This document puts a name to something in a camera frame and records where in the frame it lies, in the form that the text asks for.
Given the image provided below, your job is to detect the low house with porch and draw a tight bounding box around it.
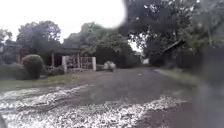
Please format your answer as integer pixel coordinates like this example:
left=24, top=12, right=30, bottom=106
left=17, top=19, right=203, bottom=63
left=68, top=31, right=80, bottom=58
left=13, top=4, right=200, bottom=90
left=2, top=39, right=85, bottom=70

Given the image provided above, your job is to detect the row of trees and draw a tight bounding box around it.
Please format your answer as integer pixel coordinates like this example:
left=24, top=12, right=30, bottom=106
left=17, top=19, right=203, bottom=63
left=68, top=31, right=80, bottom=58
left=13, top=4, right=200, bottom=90
left=0, top=0, right=224, bottom=70

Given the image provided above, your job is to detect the grass verge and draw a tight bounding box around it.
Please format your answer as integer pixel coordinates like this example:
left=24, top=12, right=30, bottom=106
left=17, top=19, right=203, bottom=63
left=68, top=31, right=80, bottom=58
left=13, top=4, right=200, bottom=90
left=155, top=67, right=205, bottom=86
left=0, top=71, right=88, bottom=92

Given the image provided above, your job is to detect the rounded green bush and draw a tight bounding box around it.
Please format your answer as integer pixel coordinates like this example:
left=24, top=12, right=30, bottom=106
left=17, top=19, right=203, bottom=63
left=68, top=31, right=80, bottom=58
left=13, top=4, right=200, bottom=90
left=22, top=53, right=45, bottom=80

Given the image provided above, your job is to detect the pale rounded shrub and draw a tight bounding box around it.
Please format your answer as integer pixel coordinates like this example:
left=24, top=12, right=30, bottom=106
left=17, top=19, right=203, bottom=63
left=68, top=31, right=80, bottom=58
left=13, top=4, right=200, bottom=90
left=103, top=60, right=117, bottom=72

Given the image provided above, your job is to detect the low dark hedge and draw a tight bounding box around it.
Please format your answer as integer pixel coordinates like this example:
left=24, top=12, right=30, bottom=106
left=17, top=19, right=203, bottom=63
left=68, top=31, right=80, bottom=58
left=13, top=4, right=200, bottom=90
left=0, top=63, right=32, bottom=81

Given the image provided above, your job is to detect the white gate with pillars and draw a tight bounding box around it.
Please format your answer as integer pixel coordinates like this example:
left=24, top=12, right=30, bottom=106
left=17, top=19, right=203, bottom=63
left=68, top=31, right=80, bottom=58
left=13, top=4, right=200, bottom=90
left=61, top=55, right=98, bottom=74

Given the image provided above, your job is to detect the grey gravel road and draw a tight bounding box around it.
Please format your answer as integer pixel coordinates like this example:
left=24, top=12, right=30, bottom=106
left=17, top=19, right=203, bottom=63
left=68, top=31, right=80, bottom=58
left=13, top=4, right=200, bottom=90
left=0, top=65, right=214, bottom=128

